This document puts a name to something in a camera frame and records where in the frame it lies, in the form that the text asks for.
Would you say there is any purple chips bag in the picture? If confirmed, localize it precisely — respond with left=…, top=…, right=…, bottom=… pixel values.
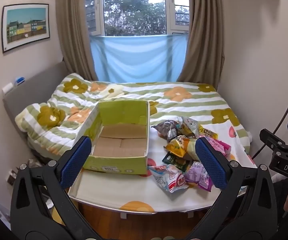
left=184, top=161, right=213, bottom=192

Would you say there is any red white snack bag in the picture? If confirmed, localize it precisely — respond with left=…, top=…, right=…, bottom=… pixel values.
left=148, top=165, right=188, bottom=193

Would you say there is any dark green snack bag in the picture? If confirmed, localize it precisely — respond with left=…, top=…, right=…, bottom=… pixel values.
left=162, top=152, right=192, bottom=172

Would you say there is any grey patterned snack bag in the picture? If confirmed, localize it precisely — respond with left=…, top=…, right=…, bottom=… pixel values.
left=178, top=116, right=199, bottom=139

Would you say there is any dark brown snack bag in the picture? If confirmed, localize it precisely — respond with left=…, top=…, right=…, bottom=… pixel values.
left=152, top=120, right=181, bottom=142

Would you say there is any pink Lavo snack bag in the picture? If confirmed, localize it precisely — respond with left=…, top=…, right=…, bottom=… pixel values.
left=205, top=137, right=231, bottom=157

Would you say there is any gold cocoa snack bag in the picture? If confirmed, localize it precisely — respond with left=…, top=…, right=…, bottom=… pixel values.
left=198, top=125, right=218, bottom=139

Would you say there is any orange cream snack bag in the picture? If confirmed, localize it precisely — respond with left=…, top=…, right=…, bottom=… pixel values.
left=164, top=135, right=199, bottom=161

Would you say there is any floral striped quilt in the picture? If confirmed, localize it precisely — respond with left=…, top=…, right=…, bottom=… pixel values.
left=15, top=73, right=250, bottom=157

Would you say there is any right brown curtain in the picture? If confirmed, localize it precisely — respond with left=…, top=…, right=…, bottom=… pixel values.
left=178, top=0, right=225, bottom=88

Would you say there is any brown curtain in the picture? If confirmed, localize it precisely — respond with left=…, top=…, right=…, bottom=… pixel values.
left=56, top=0, right=98, bottom=81
left=178, top=0, right=225, bottom=88

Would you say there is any green cardboard box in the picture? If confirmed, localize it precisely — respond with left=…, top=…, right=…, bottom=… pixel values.
left=83, top=100, right=150, bottom=175

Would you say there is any grey headboard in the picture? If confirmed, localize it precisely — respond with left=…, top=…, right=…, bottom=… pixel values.
left=2, top=60, right=70, bottom=140

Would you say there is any white small box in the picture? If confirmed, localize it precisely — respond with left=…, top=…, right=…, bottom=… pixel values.
left=2, top=82, right=14, bottom=95

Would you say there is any blue window cloth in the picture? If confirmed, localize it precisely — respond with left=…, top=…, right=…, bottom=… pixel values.
left=90, top=34, right=187, bottom=83

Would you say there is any framed town picture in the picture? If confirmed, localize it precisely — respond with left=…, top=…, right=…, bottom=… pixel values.
left=1, top=3, right=50, bottom=53

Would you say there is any left brown curtain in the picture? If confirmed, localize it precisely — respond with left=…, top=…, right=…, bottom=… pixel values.
left=56, top=0, right=98, bottom=81

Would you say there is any white frame window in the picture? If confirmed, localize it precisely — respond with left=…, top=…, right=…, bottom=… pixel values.
left=85, top=0, right=190, bottom=36

